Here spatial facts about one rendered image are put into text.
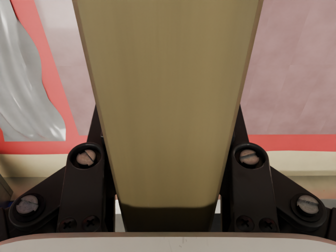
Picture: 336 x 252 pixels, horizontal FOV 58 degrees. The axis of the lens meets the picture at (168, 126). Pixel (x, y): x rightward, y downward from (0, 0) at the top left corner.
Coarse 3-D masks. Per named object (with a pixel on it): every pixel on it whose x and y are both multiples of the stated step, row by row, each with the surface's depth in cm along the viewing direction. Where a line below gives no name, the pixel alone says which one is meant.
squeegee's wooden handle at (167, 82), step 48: (96, 0) 4; (144, 0) 4; (192, 0) 4; (240, 0) 4; (96, 48) 5; (144, 48) 5; (192, 48) 5; (240, 48) 5; (96, 96) 6; (144, 96) 5; (192, 96) 5; (240, 96) 6; (144, 144) 6; (192, 144) 6; (144, 192) 8; (192, 192) 8
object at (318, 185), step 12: (12, 180) 40; (24, 180) 40; (36, 180) 40; (300, 180) 40; (312, 180) 40; (324, 180) 40; (312, 192) 39; (324, 192) 39; (216, 204) 39; (324, 204) 39
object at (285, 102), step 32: (32, 0) 23; (64, 0) 23; (288, 0) 23; (320, 0) 23; (32, 32) 25; (64, 32) 25; (256, 32) 25; (288, 32) 25; (320, 32) 25; (64, 64) 27; (256, 64) 27; (288, 64) 27; (320, 64) 27; (64, 96) 30; (256, 96) 30; (288, 96) 30; (320, 96) 30; (0, 128) 33; (256, 128) 33; (288, 128) 33; (320, 128) 33
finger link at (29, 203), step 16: (96, 112) 12; (96, 128) 11; (32, 192) 9; (48, 192) 9; (112, 192) 11; (16, 208) 9; (32, 208) 9; (48, 208) 9; (16, 224) 9; (32, 224) 9
